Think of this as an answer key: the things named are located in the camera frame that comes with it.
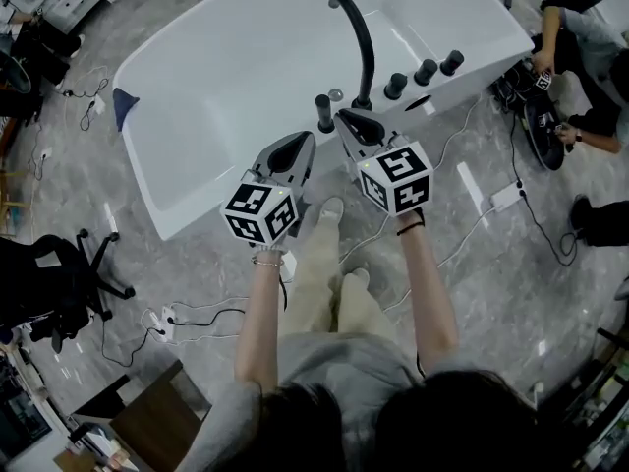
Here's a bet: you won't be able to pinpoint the white bathtub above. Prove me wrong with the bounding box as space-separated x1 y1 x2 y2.
111 0 536 242

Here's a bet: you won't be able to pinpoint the black office chair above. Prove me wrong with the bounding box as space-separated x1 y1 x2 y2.
0 228 137 353

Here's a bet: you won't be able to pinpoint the black handheld shower wand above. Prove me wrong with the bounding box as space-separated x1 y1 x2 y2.
314 93 336 135

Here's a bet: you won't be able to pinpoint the person's grey shirt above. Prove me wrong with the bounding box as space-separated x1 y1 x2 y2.
179 331 542 472

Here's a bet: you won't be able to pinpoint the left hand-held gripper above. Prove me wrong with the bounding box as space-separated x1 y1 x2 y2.
220 131 317 246

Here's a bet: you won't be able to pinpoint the dark wooden shelf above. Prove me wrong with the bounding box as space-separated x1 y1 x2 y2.
538 326 629 472

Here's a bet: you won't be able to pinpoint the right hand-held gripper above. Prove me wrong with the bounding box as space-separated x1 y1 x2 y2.
334 109 435 218

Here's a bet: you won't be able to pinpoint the brown wooden cabinet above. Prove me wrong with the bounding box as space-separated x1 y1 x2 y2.
73 359 212 472

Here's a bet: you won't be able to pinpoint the person's left forearm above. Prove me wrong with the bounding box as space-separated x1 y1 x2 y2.
234 246 296 392

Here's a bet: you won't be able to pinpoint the black power cable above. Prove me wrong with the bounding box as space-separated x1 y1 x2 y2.
508 110 581 267

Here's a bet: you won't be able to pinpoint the black backpack rig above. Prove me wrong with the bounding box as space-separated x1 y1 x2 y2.
490 59 566 172

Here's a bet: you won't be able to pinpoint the person's right forearm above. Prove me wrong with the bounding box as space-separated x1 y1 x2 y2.
396 211 461 376

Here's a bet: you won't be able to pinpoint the person's right white shoe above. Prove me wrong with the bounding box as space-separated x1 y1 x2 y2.
342 267 371 289

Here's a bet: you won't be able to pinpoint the dark blue cloth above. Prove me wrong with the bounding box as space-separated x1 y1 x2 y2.
111 87 142 135

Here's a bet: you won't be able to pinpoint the person's beige trousers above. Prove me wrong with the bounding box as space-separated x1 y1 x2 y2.
282 216 399 343

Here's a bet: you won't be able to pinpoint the black curved faucet spout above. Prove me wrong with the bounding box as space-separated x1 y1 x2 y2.
327 0 375 110

